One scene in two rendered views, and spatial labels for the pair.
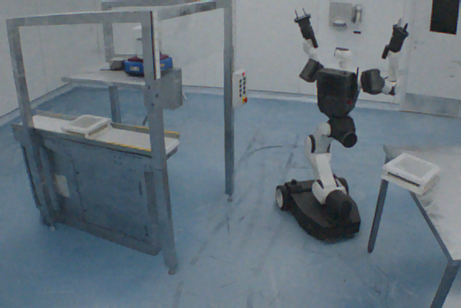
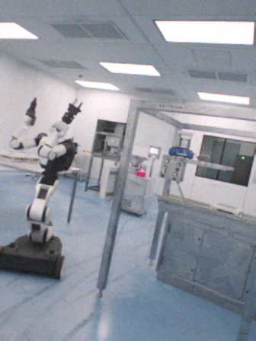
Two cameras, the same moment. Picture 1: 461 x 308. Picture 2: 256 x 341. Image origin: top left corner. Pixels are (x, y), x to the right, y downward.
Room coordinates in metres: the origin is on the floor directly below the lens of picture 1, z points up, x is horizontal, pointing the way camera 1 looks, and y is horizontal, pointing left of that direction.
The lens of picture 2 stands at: (4.96, 0.39, 1.25)
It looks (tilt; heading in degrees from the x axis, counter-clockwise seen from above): 5 degrees down; 188
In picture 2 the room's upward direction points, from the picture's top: 11 degrees clockwise
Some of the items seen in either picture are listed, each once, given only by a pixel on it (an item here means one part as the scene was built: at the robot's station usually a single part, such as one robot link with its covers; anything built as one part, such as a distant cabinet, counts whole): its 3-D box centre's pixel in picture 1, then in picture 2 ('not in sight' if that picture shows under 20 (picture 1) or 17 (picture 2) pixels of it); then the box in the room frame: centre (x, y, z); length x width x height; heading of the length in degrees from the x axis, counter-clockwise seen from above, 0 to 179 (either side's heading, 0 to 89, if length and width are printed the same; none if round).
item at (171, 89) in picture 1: (162, 89); (172, 169); (2.23, 0.43, 1.13); 0.22 x 0.11 x 0.20; 68
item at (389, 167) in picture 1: (413, 168); not in sight; (1.69, -0.92, 0.88); 0.25 x 0.24 x 0.02; 130
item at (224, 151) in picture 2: not in sight; (225, 160); (-2.65, 1.82, 1.43); 1.38 x 0.01 x 1.16; 76
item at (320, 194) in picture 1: (328, 190); (40, 232); (2.48, -0.69, 0.28); 0.21 x 0.20 x 0.13; 13
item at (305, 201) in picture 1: (325, 198); (38, 242); (2.51, -0.68, 0.19); 0.64 x 0.52 x 0.33; 13
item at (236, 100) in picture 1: (239, 88); (110, 182); (2.83, -0.03, 0.96); 0.17 x 0.06 x 0.26; 158
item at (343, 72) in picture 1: (338, 88); (56, 153); (2.44, -0.67, 1.08); 0.34 x 0.30 x 0.36; 57
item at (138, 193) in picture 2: not in sight; (133, 193); (-0.52, -0.18, 0.38); 0.63 x 0.57 x 0.76; 76
